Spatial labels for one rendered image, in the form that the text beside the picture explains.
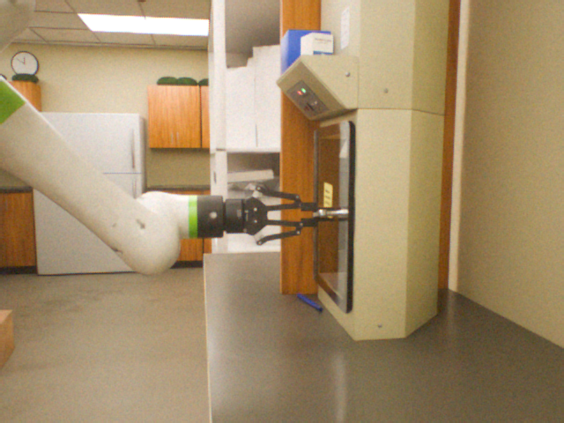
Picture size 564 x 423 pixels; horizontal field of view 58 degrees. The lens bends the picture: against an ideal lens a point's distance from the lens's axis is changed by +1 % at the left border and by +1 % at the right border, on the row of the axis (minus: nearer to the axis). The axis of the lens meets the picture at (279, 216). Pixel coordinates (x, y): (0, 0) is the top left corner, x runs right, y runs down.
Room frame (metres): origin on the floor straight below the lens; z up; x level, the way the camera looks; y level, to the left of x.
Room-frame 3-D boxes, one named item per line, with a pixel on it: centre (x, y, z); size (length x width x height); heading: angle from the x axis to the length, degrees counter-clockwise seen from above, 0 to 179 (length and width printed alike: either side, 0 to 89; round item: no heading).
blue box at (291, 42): (1.22, -0.06, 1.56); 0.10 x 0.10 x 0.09; 9
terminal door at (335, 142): (1.15, -0.12, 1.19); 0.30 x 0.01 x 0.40; 8
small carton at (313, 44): (1.10, -0.08, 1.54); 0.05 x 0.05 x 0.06; 27
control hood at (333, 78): (1.15, -0.07, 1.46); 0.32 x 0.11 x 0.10; 9
